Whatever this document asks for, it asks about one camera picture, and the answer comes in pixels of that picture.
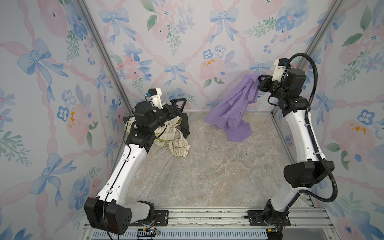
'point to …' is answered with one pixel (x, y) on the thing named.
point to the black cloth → (183, 126)
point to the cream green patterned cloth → (168, 135)
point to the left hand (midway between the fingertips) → (182, 101)
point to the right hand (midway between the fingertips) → (260, 74)
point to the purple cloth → (230, 112)
